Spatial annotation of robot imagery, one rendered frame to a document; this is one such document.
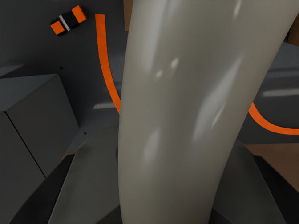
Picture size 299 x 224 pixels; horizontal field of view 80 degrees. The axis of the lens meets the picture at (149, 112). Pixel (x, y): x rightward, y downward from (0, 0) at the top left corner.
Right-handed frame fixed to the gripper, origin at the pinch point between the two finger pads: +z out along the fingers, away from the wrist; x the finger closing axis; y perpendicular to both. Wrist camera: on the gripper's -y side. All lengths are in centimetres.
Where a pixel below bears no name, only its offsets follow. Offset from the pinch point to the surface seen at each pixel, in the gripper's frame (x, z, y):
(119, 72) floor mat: -20, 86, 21
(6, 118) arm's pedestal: -55, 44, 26
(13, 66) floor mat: -79, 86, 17
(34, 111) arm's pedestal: -54, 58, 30
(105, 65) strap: -27, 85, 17
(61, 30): -46, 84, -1
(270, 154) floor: 81, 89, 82
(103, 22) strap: -25, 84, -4
